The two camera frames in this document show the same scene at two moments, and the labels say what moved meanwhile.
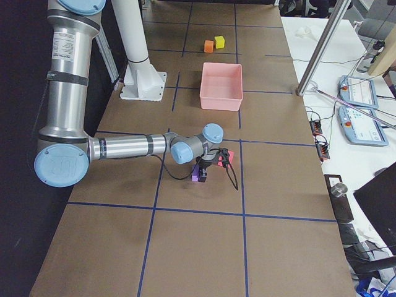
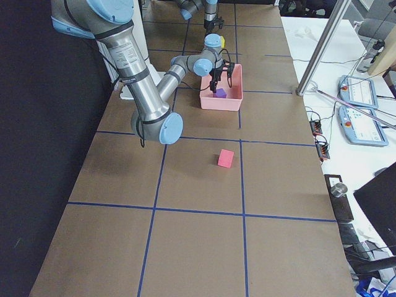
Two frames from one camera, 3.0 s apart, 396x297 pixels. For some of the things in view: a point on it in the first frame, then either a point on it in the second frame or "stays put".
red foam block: (231, 159) stays put
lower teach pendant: (360, 129) stays put
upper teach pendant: (358, 91) stays put
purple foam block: (195, 175) to (220, 93)
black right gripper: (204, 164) to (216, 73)
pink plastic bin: (221, 86) stays put
